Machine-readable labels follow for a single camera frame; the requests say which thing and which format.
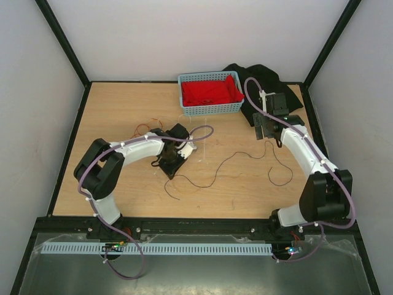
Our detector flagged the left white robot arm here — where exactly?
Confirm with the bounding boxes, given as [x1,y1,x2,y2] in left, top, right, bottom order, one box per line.
[74,124,197,238]

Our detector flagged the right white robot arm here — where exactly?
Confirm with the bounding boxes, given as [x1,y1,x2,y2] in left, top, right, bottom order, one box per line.
[253,90,356,239]

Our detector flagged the white zip tie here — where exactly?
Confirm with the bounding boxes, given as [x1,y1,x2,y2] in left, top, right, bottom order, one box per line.
[198,117,207,162]

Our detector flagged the light blue perforated basket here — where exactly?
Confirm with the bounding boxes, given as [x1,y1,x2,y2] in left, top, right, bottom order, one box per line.
[177,71,244,116]

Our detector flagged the black folded cloth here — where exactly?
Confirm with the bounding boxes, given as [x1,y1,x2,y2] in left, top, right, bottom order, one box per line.
[222,63,303,127]

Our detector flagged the red cloth in basket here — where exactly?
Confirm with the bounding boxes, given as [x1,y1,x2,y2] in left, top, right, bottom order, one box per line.
[181,76,244,106]

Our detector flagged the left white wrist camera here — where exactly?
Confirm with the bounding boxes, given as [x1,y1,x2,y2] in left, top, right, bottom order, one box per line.
[175,135,197,160]

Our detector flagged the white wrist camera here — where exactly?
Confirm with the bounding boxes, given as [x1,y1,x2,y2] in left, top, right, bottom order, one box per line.
[259,90,275,112]
[175,135,197,160]

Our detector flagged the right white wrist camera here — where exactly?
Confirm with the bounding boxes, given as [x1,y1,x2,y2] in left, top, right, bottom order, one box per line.
[259,90,275,112]

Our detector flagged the black metal frame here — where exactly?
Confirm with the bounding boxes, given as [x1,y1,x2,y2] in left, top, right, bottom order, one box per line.
[9,0,381,295]

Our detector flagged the light blue slotted cable duct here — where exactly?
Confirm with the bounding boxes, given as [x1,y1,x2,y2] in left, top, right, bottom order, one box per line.
[41,242,272,256]

